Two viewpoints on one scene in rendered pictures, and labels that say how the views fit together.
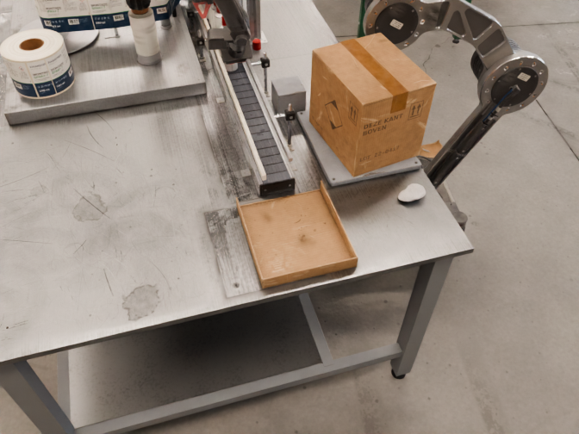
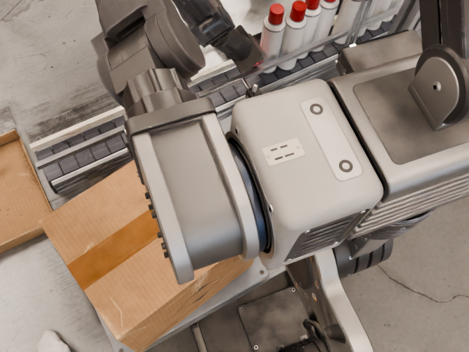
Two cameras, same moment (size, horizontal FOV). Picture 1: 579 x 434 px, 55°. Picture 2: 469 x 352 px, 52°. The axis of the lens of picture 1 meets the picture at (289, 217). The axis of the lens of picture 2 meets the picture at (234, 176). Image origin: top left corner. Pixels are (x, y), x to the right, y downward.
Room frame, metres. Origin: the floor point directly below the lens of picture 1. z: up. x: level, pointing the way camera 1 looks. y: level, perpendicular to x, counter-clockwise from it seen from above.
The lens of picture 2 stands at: (1.43, -0.51, 1.89)
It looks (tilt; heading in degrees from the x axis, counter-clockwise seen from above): 65 degrees down; 70
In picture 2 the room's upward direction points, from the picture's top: 8 degrees clockwise
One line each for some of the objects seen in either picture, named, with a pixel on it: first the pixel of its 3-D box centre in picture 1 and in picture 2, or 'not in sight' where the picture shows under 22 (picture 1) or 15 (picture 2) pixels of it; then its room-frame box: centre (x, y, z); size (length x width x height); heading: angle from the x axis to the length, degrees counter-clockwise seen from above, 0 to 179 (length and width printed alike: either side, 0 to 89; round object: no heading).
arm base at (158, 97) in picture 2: not in sight; (164, 119); (1.44, -0.24, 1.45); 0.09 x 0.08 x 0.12; 8
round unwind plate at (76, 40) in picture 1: (58, 34); not in sight; (1.94, 0.90, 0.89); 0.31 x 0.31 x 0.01
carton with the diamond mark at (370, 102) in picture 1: (367, 103); (160, 246); (1.40, -0.23, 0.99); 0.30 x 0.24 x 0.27; 26
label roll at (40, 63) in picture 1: (39, 63); not in sight; (1.64, 0.86, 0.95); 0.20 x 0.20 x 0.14
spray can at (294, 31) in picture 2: not in sight; (292, 36); (1.79, 0.22, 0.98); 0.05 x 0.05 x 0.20
